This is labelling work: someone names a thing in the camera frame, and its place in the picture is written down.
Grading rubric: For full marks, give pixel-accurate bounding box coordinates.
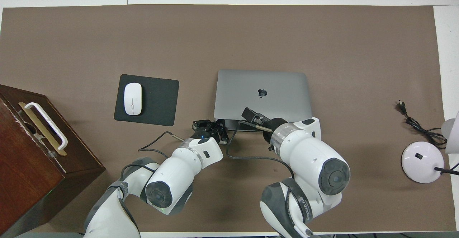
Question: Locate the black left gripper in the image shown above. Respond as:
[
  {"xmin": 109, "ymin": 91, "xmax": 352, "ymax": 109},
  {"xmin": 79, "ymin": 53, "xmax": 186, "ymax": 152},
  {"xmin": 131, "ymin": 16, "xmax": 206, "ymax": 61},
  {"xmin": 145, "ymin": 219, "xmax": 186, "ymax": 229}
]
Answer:
[{"xmin": 190, "ymin": 120, "xmax": 229, "ymax": 144}]

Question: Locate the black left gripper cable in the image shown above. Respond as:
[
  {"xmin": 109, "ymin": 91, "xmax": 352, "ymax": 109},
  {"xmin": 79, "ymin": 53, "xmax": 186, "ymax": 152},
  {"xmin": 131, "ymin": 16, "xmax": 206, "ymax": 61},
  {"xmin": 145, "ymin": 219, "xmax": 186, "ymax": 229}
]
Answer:
[{"xmin": 138, "ymin": 131, "xmax": 196, "ymax": 159}]

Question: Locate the white computer mouse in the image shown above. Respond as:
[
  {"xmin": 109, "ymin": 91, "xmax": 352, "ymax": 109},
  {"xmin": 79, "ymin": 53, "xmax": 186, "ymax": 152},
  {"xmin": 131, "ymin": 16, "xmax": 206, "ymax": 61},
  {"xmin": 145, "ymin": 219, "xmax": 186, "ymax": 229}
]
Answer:
[{"xmin": 124, "ymin": 83, "xmax": 143, "ymax": 116}]

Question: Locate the white desk lamp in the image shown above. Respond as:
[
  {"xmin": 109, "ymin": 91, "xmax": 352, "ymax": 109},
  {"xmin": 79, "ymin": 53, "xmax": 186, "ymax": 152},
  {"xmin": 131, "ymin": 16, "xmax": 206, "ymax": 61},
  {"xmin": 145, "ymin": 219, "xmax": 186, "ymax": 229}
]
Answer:
[{"xmin": 401, "ymin": 111, "xmax": 459, "ymax": 184}]

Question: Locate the brown table mat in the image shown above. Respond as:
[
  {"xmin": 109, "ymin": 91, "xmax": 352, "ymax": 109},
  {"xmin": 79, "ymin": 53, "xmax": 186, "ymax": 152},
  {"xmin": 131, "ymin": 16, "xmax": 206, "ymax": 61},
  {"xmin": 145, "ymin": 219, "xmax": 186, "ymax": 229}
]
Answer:
[{"xmin": 0, "ymin": 5, "xmax": 456, "ymax": 233}]

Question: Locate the silver grey laptop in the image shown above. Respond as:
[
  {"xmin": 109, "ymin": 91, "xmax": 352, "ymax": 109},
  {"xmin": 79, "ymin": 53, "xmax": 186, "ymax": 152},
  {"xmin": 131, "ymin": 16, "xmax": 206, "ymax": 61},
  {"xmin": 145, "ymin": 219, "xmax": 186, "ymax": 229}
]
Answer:
[{"xmin": 214, "ymin": 69, "xmax": 313, "ymax": 132}]

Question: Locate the dark brown wooden box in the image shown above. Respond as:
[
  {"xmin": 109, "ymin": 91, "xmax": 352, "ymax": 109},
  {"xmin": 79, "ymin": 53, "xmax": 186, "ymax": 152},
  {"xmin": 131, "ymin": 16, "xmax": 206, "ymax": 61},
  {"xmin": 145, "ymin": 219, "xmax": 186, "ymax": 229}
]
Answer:
[{"xmin": 0, "ymin": 84, "xmax": 107, "ymax": 238}]

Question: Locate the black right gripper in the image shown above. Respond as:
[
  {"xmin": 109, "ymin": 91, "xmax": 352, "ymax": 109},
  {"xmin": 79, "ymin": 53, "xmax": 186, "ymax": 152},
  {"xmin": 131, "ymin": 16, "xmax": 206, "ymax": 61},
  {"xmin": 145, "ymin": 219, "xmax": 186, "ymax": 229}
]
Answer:
[{"xmin": 242, "ymin": 107, "xmax": 288, "ymax": 143}]

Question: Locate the gold handle plate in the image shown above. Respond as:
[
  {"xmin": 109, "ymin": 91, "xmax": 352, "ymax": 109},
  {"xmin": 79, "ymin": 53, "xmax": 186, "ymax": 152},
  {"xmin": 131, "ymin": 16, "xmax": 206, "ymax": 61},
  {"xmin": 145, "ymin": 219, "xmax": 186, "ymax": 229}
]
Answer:
[{"xmin": 18, "ymin": 102, "xmax": 67, "ymax": 157}]

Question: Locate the white box handle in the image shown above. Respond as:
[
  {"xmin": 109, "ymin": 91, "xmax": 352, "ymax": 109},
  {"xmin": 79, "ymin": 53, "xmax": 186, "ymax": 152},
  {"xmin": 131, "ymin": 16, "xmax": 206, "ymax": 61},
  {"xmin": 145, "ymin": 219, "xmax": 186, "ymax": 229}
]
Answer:
[{"xmin": 24, "ymin": 102, "xmax": 68, "ymax": 150}]

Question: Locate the black lamp power cable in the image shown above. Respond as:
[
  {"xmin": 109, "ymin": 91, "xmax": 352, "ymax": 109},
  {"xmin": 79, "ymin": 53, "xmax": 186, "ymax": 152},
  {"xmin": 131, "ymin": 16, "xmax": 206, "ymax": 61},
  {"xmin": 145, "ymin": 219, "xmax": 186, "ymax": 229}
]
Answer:
[{"xmin": 398, "ymin": 100, "xmax": 449, "ymax": 146}]

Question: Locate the black mouse pad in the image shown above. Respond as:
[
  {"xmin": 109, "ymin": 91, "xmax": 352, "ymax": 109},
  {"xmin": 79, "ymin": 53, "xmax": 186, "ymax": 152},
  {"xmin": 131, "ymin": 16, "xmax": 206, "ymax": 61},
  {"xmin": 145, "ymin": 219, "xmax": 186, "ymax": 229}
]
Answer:
[{"xmin": 114, "ymin": 74, "xmax": 180, "ymax": 127}]

